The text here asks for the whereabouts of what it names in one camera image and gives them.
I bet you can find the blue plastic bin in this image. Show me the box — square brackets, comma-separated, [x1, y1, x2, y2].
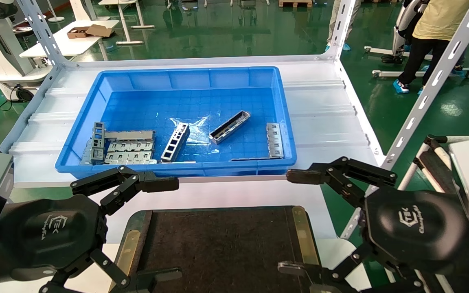
[55, 66, 298, 180]

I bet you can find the dark grey upright frame part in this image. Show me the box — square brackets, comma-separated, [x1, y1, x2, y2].
[91, 122, 106, 163]

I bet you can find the white pedestal table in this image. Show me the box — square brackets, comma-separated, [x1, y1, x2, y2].
[98, 0, 156, 45]

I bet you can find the white table with cardboard box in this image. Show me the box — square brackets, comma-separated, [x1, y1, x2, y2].
[20, 20, 120, 62]

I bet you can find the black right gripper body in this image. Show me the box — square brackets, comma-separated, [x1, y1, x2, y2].
[363, 188, 469, 275]

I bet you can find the grey metal channel part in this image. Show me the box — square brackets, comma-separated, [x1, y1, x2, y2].
[209, 110, 251, 145]

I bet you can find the white wheeled machine base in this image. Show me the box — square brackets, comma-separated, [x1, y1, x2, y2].
[364, 0, 469, 80]

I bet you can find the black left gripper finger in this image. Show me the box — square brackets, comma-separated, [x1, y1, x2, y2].
[39, 248, 183, 293]
[71, 165, 180, 216]

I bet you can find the wooden pallet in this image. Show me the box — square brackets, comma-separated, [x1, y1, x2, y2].
[278, 0, 313, 8]

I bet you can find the long grey metal bar part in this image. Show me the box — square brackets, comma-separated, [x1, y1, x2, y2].
[104, 130, 156, 142]

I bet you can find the white metal shelving rack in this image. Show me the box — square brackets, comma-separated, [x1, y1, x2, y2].
[0, 0, 469, 241]

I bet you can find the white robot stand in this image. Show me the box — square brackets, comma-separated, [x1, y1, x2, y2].
[0, 0, 54, 101]

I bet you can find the grey slotted bracket part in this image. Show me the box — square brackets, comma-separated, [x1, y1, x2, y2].
[266, 122, 285, 159]

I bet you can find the small grey leaning metal part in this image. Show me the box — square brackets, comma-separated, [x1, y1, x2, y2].
[80, 138, 93, 165]

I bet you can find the black container tray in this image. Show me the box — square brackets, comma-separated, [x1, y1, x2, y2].
[112, 206, 325, 293]

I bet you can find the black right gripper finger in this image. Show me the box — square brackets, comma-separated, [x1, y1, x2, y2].
[277, 243, 386, 293]
[286, 157, 398, 208]

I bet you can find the grey ladder-shaped metal part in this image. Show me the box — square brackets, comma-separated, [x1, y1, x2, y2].
[160, 123, 191, 163]

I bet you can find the white frame with black strap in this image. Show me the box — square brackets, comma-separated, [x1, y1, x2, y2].
[397, 134, 463, 197]

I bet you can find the person in beige trousers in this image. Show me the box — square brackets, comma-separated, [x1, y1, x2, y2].
[326, 0, 361, 52]

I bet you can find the open brown cardboard box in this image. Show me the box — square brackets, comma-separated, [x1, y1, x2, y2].
[67, 24, 113, 39]

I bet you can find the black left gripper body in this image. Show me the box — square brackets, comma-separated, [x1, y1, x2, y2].
[0, 194, 109, 282]

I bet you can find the clear plastic film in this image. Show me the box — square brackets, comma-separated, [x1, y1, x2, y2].
[169, 117, 221, 153]

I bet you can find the person in dark trousers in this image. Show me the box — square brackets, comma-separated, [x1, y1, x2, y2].
[452, 53, 469, 79]

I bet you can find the person in yellow shirt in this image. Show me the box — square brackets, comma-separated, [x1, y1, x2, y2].
[393, 0, 469, 95]

